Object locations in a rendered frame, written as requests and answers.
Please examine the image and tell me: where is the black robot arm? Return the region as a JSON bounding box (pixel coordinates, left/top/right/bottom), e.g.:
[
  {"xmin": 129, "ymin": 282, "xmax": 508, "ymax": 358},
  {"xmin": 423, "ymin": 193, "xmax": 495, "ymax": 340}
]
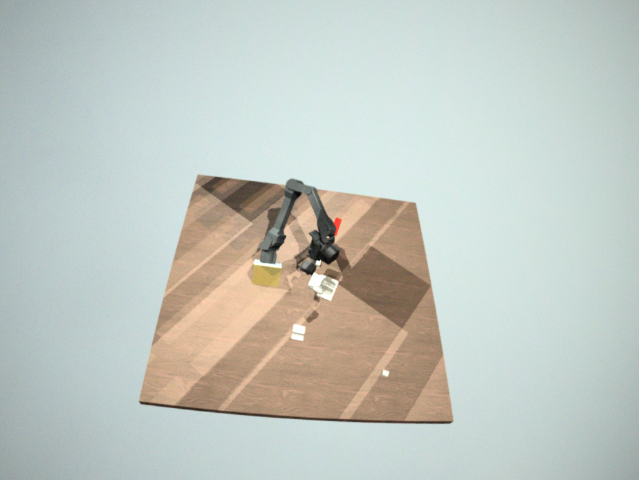
[{"xmin": 259, "ymin": 179, "xmax": 340, "ymax": 265}]

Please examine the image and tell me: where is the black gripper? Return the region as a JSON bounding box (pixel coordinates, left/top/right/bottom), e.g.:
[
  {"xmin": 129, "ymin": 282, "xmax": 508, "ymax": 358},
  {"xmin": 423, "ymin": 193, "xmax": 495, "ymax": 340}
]
[{"xmin": 300, "ymin": 246, "xmax": 321, "ymax": 275}]

